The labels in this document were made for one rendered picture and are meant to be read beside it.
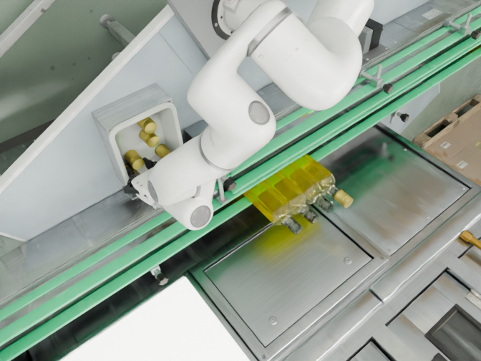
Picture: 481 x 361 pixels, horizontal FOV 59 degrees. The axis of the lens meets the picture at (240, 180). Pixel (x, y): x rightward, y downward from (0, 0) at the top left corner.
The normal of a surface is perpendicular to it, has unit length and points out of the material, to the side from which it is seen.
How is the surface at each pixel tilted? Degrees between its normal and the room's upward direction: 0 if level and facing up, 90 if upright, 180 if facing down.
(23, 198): 0
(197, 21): 3
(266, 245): 89
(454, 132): 89
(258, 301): 90
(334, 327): 90
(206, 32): 3
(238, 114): 51
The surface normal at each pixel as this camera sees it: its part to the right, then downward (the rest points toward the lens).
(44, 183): 0.61, 0.58
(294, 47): 0.07, 0.07
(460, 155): -0.14, -0.73
